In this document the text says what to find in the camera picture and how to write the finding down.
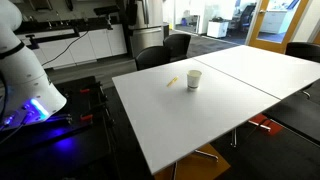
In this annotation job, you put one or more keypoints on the yellow pen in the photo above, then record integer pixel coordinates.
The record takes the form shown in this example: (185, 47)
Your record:
(172, 81)

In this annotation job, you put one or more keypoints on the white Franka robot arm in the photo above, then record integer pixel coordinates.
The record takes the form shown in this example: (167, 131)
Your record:
(23, 73)

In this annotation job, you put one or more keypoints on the white paper cup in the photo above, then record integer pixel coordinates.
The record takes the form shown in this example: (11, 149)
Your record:
(194, 80)

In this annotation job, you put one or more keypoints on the chrome table leg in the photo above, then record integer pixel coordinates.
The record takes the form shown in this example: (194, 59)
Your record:
(174, 170)
(234, 137)
(206, 155)

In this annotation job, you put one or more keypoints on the white low cabinet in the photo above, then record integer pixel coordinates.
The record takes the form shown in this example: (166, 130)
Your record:
(217, 29)

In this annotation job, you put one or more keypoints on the orange floor board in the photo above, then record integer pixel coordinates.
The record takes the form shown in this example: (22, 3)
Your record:
(200, 168)

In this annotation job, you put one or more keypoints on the white kitchen cabinets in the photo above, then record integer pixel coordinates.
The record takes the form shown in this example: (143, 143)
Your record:
(83, 46)

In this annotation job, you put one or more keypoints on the red floor mat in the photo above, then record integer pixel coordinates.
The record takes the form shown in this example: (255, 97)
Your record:
(255, 119)

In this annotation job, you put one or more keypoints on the black robot stand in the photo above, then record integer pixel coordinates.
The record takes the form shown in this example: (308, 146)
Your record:
(66, 150)

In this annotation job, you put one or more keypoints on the blue office chair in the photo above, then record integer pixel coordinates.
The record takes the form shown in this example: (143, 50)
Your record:
(247, 16)

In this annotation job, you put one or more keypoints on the black mounting bar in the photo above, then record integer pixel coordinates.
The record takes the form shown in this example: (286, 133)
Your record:
(50, 36)

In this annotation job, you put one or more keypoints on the white drawer unit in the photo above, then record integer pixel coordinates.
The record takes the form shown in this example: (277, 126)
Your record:
(273, 21)

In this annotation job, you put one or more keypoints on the orange wooden glass door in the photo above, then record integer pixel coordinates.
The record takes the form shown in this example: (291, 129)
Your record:
(283, 38)

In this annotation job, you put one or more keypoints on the black camera stand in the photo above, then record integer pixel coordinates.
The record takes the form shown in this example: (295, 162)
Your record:
(106, 13)

